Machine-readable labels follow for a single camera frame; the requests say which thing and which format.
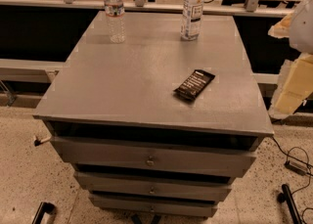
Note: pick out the grey drawer cabinet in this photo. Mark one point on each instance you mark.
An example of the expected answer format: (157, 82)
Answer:
(125, 92)

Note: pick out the bottom grey drawer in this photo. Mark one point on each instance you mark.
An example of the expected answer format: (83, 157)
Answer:
(153, 205)

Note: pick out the top grey drawer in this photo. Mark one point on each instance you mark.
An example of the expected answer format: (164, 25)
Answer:
(154, 156)

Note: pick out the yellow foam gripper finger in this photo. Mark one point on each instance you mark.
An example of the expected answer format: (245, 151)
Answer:
(281, 29)
(295, 85)

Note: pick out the clear water bottle red label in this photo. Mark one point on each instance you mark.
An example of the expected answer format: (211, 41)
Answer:
(114, 10)

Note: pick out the middle grey drawer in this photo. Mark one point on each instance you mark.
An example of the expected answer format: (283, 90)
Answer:
(113, 183)

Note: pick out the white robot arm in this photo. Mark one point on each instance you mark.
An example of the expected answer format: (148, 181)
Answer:
(301, 29)

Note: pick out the grey metal rail frame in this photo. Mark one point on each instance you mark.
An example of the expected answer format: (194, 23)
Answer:
(146, 3)

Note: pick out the water bottle white label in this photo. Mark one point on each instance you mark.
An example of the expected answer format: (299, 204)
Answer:
(191, 19)

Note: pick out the black cylindrical leg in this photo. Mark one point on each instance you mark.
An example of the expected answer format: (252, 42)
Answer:
(286, 196)

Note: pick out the grey drawer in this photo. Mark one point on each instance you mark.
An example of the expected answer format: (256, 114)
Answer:
(153, 205)
(154, 156)
(113, 183)

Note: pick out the black power adapter with cable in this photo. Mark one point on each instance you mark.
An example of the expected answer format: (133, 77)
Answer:
(300, 167)

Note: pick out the black bracket on floor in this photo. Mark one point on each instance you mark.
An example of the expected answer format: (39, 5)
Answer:
(44, 208)

